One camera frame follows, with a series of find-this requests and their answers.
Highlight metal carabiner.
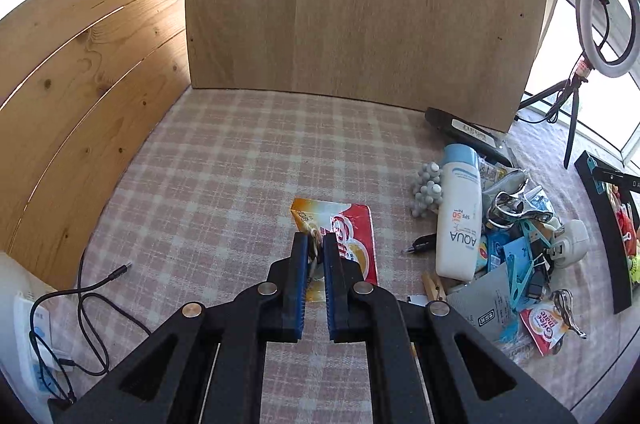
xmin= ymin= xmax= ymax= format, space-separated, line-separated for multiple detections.
xmin=549 ymin=288 xmax=588 ymax=340

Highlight white round device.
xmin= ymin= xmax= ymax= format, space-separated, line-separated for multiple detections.
xmin=549 ymin=218 xmax=592 ymax=271

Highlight white ring light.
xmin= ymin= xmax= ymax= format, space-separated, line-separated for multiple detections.
xmin=574 ymin=0 xmax=640 ymax=81

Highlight black cable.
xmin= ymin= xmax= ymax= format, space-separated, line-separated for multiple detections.
xmin=29 ymin=243 xmax=152 ymax=406

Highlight blue plastic gadget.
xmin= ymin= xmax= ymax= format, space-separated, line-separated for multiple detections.
xmin=479 ymin=229 xmax=512 ymax=276

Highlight grey striped packet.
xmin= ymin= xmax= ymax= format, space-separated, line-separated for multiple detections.
xmin=446 ymin=261 xmax=527 ymax=346

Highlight wooden clothespin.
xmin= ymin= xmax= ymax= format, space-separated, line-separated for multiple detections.
xmin=421 ymin=272 xmax=464 ymax=303

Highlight black tripod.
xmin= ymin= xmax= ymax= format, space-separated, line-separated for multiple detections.
xmin=514 ymin=58 xmax=594 ymax=171

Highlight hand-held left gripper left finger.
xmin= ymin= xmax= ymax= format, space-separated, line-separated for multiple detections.
xmin=49 ymin=231 xmax=309 ymax=424

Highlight teal plastic clothespin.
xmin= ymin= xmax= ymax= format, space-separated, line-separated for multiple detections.
xmin=504 ymin=236 xmax=544 ymax=313

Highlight light oak wooden board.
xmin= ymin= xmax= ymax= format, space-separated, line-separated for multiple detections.
xmin=184 ymin=0 xmax=552 ymax=136

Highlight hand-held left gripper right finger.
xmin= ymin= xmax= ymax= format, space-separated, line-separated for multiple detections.
xmin=323 ymin=234 xmax=577 ymax=424

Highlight black container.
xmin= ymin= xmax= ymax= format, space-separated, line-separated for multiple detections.
xmin=573 ymin=150 xmax=640 ymax=316

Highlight white power strip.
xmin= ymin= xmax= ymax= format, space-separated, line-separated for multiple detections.
xmin=12 ymin=291 xmax=77 ymax=411

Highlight black plug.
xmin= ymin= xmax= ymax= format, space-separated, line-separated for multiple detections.
xmin=401 ymin=233 xmax=439 ymax=256

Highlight white bead cluster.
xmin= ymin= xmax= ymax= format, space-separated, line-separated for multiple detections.
xmin=410 ymin=161 xmax=445 ymax=219

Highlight white sunscreen bottle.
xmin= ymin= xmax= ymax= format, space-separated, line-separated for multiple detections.
xmin=434 ymin=143 xmax=484 ymax=283

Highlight black rectangular device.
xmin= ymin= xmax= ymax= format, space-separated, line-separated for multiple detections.
xmin=424 ymin=106 xmax=517 ymax=168

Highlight pine plank panel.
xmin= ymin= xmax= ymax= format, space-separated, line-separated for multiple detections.
xmin=0 ymin=0 xmax=192 ymax=291

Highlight coffee creamer sachet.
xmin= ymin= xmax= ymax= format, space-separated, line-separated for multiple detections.
xmin=291 ymin=197 xmax=380 ymax=303
xmin=519 ymin=298 xmax=571 ymax=358

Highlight metal tongs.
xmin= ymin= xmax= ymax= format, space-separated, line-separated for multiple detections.
xmin=482 ymin=168 xmax=554 ymax=231

